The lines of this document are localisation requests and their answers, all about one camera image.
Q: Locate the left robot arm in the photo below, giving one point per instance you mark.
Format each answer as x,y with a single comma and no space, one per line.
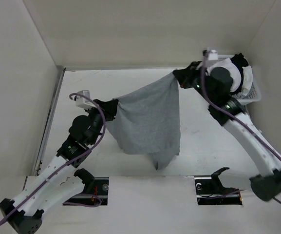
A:
62,178

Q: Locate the white plastic basket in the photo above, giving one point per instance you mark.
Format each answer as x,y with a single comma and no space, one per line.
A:
250,91

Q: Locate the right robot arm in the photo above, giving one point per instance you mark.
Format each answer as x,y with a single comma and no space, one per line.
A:
230,114

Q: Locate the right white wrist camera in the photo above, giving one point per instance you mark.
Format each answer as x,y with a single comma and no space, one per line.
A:
210,54

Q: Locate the white tank top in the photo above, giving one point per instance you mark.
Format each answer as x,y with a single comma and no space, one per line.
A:
234,72

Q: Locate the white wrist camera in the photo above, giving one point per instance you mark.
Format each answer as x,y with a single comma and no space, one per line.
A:
210,54
82,102

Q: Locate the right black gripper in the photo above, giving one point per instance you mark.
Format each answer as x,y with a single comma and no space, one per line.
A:
185,75

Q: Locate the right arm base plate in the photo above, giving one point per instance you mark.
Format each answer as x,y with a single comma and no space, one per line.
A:
210,191

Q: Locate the metal table edge rail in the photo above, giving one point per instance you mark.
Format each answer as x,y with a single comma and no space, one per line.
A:
40,153

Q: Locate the grey tank top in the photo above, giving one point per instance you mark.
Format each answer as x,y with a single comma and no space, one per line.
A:
147,122

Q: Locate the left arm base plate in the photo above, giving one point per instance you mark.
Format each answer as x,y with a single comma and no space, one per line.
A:
93,195

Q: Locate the black tank top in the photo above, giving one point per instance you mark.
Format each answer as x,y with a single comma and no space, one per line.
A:
240,62

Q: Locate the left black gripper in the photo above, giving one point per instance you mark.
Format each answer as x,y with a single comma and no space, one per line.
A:
111,107

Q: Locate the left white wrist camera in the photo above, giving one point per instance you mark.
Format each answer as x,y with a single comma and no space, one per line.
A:
82,102

